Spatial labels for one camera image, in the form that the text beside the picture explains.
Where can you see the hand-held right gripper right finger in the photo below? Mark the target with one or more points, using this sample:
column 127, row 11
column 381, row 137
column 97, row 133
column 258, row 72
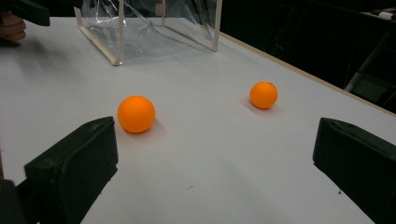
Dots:
column 358, row 161

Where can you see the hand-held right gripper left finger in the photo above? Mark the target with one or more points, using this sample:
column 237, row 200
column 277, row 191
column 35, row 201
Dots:
column 74, row 161

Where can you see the orange ball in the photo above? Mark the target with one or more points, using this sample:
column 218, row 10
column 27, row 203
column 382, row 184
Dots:
column 263, row 95
column 136, row 114

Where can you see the clear plastic bag beige trim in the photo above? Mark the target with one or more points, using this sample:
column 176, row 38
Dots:
column 140, row 40

